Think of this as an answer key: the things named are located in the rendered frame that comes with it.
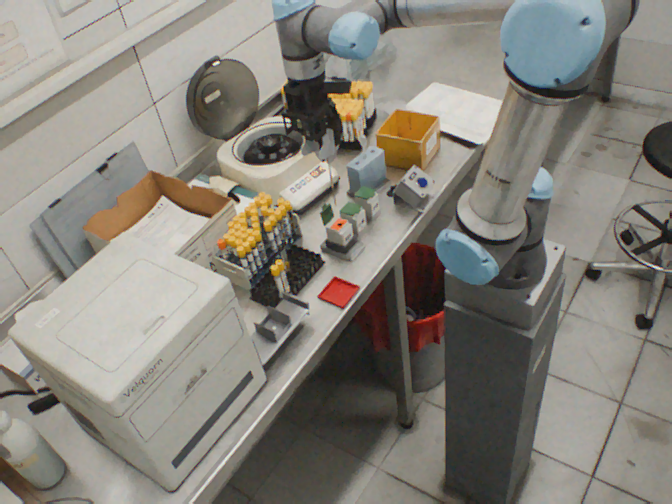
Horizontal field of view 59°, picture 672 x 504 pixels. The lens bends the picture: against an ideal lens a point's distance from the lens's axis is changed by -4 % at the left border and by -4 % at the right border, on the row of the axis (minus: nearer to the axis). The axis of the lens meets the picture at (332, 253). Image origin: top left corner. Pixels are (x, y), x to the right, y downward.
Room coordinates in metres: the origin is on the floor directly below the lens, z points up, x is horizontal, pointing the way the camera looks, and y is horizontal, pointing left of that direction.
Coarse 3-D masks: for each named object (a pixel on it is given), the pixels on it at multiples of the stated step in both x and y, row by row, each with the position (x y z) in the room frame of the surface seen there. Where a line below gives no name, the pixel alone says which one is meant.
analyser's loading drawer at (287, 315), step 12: (288, 300) 0.90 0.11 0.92; (300, 300) 0.87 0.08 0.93; (276, 312) 0.85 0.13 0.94; (288, 312) 0.86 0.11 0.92; (300, 312) 0.86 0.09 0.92; (264, 324) 0.84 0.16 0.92; (276, 324) 0.84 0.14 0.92; (288, 324) 0.82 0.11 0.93; (252, 336) 0.82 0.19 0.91; (264, 336) 0.81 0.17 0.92; (276, 336) 0.79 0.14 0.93; (264, 348) 0.78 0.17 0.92; (276, 348) 0.78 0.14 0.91; (264, 360) 0.75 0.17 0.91
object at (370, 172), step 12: (360, 156) 1.28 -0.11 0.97; (372, 156) 1.27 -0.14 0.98; (348, 168) 1.25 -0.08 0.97; (360, 168) 1.23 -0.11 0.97; (372, 168) 1.26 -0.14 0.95; (384, 168) 1.29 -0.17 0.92; (360, 180) 1.23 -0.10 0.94; (372, 180) 1.25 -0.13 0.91; (384, 180) 1.28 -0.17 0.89; (348, 192) 1.26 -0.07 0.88
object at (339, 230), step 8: (328, 224) 1.07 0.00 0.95; (336, 224) 1.07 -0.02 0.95; (344, 224) 1.06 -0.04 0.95; (328, 232) 1.06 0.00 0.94; (336, 232) 1.05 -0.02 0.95; (344, 232) 1.04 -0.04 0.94; (352, 232) 1.07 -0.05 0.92; (328, 240) 1.07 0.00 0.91; (336, 240) 1.05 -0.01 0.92; (344, 240) 1.04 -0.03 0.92
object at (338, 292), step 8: (336, 280) 0.97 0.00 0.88; (344, 280) 0.96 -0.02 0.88; (328, 288) 0.95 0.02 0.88; (336, 288) 0.94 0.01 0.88; (344, 288) 0.94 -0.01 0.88; (352, 288) 0.93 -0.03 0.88; (320, 296) 0.92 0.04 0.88; (328, 296) 0.92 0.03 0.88; (336, 296) 0.92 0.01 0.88; (344, 296) 0.91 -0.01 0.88; (352, 296) 0.91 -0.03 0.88; (336, 304) 0.89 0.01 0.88; (344, 304) 0.89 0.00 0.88
